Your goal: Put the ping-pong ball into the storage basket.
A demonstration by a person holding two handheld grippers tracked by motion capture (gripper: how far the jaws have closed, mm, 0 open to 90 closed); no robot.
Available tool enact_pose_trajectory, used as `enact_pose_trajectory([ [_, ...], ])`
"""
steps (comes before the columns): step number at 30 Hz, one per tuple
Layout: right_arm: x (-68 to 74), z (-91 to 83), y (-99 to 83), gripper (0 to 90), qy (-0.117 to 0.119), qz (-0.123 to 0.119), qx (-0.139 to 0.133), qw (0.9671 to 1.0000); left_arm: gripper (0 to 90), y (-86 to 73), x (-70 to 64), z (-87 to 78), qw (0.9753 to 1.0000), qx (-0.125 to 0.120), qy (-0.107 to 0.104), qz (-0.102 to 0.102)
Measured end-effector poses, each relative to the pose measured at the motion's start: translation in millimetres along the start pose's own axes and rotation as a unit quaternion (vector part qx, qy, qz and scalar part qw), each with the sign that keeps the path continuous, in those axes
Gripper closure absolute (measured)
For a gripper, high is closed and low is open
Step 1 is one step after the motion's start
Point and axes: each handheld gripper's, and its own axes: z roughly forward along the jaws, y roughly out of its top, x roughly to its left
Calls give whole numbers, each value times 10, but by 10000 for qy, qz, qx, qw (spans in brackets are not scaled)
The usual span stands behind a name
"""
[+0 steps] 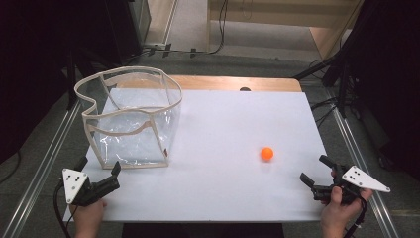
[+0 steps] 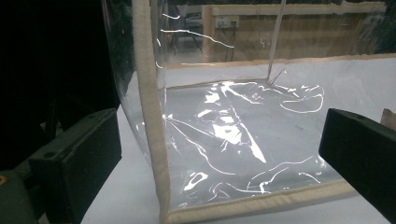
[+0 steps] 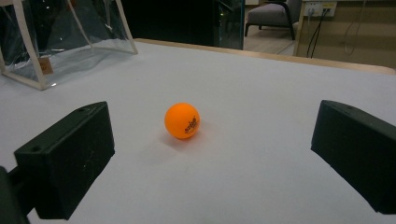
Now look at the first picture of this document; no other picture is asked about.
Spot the wooden table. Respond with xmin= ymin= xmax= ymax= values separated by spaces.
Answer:
xmin=113 ymin=74 xmax=303 ymax=93

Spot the person's left hand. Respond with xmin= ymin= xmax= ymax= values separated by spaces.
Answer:
xmin=69 ymin=197 xmax=108 ymax=229

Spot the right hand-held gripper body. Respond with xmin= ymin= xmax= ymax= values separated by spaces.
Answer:
xmin=312 ymin=165 xmax=391 ymax=205

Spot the black metal stand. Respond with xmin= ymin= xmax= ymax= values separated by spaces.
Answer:
xmin=64 ymin=49 xmax=79 ymax=111
xmin=292 ymin=49 xmax=355 ymax=119

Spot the black hanging cable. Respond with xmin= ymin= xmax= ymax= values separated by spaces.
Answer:
xmin=207 ymin=0 xmax=230 ymax=56

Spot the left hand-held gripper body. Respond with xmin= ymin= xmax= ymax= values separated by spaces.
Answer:
xmin=61 ymin=168 xmax=104 ymax=207

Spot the person's right hand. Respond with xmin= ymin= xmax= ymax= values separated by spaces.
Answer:
xmin=319 ymin=170 xmax=374 ymax=230

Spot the clear plastic bag beige trim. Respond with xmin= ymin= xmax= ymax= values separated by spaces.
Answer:
xmin=73 ymin=65 xmax=183 ymax=170

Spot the metal floor rail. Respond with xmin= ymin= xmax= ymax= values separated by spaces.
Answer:
xmin=325 ymin=88 xmax=402 ymax=238
xmin=1 ymin=98 xmax=82 ymax=238

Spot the white board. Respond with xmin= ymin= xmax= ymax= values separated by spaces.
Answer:
xmin=62 ymin=87 xmax=351 ymax=223

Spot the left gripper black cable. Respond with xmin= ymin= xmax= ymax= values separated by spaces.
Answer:
xmin=52 ymin=179 xmax=73 ymax=238

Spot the black floor cable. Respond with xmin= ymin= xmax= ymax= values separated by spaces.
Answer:
xmin=310 ymin=95 xmax=343 ymax=128
xmin=0 ymin=150 xmax=23 ymax=184

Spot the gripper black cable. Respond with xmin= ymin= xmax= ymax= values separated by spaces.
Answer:
xmin=343 ymin=197 xmax=369 ymax=238
xmin=52 ymin=179 xmax=73 ymax=238

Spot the black cabinet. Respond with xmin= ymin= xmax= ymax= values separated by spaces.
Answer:
xmin=104 ymin=0 xmax=153 ymax=62

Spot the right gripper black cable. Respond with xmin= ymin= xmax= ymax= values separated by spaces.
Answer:
xmin=343 ymin=197 xmax=369 ymax=238

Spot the light wooden furniture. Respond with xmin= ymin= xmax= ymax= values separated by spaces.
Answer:
xmin=207 ymin=0 xmax=366 ymax=60

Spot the orange ball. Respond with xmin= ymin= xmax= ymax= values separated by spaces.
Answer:
xmin=260 ymin=146 xmax=274 ymax=162

